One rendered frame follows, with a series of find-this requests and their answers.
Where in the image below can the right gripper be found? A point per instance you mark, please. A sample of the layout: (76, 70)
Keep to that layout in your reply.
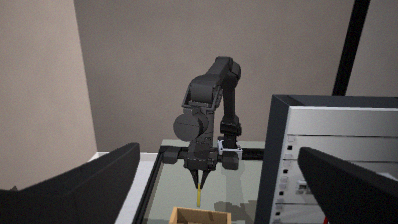
(229, 159)

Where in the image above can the black metal rack frame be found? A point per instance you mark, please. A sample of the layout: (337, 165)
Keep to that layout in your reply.
(275, 136)

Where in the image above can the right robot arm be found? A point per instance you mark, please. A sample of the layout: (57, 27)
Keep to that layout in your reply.
(206, 93)

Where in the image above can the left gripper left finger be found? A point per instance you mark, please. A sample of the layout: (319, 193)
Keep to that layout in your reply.
(91, 194)

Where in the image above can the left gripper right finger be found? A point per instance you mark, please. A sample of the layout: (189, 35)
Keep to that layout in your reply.
(347, 193)

